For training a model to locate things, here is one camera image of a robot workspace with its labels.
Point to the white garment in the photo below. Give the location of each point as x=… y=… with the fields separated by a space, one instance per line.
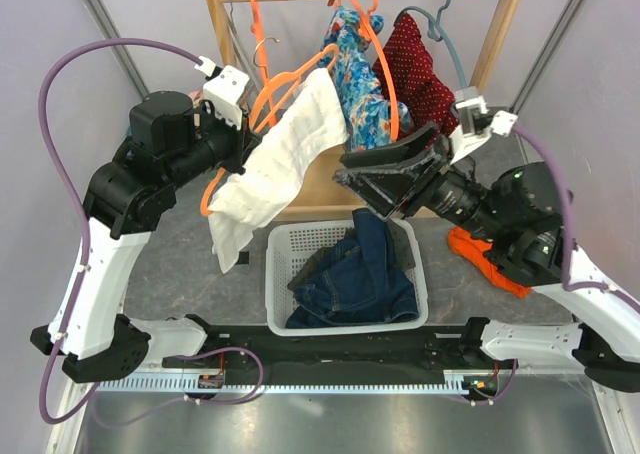
x=276 y=168

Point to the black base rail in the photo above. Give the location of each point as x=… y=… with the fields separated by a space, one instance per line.
x=418 y=356

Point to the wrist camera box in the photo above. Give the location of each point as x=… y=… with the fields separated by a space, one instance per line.
x=226 y=92
x=475 y=119

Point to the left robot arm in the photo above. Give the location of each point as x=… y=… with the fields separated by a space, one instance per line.
x=172 y=142

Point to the white plastic laundry basket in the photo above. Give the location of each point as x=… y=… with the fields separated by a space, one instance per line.
x=288 y=249

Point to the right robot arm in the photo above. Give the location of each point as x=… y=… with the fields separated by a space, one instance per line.
x=524 y=217

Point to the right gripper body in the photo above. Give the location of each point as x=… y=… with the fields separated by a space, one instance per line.
x=455 y=195

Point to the small black square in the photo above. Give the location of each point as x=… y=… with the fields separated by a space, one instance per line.
x=243 y=258

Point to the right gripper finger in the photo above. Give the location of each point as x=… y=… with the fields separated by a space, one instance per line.
x=381 y=193
x=423 y=151

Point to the grey dotted garment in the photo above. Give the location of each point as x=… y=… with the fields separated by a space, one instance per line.
x=403 y=253

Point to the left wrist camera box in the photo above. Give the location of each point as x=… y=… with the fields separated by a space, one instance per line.
x=226 y=92

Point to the orange floral garment hanger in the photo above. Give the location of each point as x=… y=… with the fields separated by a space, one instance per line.
x=368 y=33

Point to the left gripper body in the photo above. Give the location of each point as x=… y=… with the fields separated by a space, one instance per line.
x=229 y=144

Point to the blue-grey plastic hanger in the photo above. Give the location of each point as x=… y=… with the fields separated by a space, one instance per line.
x=438 y=34

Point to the orange plastic hanger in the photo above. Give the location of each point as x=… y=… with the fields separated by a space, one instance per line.
x=260 y=56

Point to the blue denim skirt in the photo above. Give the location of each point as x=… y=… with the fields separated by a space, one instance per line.
x=357 y=283

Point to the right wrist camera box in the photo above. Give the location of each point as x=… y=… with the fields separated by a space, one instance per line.
x=475 y=119

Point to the orange cloth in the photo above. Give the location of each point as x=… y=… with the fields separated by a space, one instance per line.
x=472 y=250

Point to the blue floral garment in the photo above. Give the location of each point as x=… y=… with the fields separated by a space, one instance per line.
x=365 y=108

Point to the red dotted garment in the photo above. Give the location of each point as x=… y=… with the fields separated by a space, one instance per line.
x=422 y=97

